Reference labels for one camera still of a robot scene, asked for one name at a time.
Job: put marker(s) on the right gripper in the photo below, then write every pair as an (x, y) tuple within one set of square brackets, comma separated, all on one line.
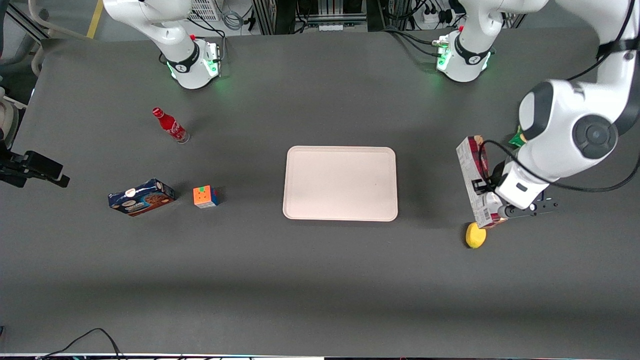
[(5, 162)]

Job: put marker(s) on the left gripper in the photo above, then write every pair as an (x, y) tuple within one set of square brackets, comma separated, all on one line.
[(496, 177)]

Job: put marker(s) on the red cookie box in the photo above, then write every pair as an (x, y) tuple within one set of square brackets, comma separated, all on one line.
[(470, 160)]

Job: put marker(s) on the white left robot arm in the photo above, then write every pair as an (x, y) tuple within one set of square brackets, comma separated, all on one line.
[(560, 130)]

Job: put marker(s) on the blue cookie box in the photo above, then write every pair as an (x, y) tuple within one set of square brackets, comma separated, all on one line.
[(141, 197)]

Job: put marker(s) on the beige plastic tray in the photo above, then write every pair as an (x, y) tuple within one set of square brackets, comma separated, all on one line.
[(340, 183)]

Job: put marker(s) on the yellow lemon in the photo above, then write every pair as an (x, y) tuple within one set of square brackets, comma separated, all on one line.
[(475, 236)]

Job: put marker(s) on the green chip bag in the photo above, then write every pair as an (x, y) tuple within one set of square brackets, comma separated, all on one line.
[(516, 138)]

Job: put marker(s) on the red soda bottle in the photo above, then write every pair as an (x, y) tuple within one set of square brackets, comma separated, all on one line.
[(171, 126)]

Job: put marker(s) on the colourful puzzle cube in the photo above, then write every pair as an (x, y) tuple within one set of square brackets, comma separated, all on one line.
[(205, 197)]

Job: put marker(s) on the white power strip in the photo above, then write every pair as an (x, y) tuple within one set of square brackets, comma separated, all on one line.
[(434, 15)]

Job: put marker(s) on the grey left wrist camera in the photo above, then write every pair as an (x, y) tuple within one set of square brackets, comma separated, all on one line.
[(530, 210)]

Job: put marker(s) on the white tube frame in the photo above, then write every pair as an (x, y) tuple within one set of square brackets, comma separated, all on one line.
[(42, 25)]

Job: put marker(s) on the aluminium frame post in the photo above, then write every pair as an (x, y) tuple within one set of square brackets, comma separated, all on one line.
[(264, 15)]

